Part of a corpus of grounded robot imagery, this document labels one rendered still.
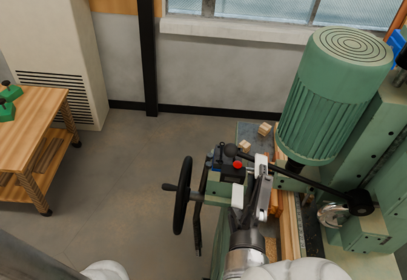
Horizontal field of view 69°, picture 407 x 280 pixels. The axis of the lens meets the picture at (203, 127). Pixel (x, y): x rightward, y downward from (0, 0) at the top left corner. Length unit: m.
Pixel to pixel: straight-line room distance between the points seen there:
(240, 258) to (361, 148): 0.41
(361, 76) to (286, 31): 1.56
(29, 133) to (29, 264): 1.23
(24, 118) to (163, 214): 1.00
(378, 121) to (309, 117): 0.15
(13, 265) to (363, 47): 0.81
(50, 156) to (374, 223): 1.85
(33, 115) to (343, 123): 1.68
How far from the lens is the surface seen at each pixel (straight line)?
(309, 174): 0.99
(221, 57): 2.28
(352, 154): 0.85
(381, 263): 1.24
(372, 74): 0.67
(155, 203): 2.06
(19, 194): 2.09
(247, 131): 1.25
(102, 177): 2.23
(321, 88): 0.68
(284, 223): 0.99
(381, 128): 0.80
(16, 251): 0.71
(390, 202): 0.84
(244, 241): 0.64
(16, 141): 1.87
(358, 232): 0.92
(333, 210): 0.92
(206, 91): 2.46
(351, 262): 1.19
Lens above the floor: 1.77
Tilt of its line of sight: 45 degrees down
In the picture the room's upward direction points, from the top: 6 degrees clockwise
